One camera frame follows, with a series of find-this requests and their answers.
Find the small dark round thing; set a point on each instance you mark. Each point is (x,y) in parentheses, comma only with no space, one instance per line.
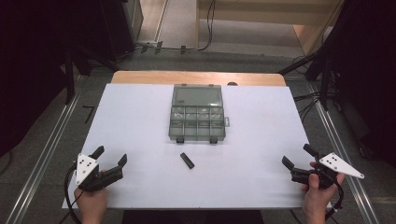
(232,83)

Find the person's right hand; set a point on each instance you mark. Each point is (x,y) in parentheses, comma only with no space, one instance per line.
(317,199)

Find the metal floor rail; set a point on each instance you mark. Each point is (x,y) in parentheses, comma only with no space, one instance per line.
(339,140)
(46,149)

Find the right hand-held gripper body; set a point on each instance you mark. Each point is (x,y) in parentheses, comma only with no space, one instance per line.
(337,164)

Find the white table sheet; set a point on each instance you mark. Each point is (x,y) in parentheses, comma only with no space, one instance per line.
(255,149)

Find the person's dark clothing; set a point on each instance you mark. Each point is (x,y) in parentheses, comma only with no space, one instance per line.
(193,217)

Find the small black bar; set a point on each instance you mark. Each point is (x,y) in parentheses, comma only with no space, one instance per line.
(187,160)

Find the black curtain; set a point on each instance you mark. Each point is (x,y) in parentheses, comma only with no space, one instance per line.
(28,68)
(367,77)

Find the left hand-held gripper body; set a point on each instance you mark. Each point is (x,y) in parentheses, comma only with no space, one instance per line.
(87,166)

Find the person's left hand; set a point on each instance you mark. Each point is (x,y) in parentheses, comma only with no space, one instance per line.
(92,199)

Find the black metal stand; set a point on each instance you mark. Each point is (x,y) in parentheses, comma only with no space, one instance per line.
(69,77)
(323,74)

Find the light wooden furniture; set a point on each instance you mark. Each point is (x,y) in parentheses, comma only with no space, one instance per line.
(267,12)

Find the grey clear plastic compartment box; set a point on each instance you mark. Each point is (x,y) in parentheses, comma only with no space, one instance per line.
(196,115)

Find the dark cabinet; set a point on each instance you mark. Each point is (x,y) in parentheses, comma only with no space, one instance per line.
(124,25)

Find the black hex key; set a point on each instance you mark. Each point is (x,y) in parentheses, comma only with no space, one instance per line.
(90,112)

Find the wooden table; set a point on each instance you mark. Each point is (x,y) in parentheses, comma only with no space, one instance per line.
(174,77)

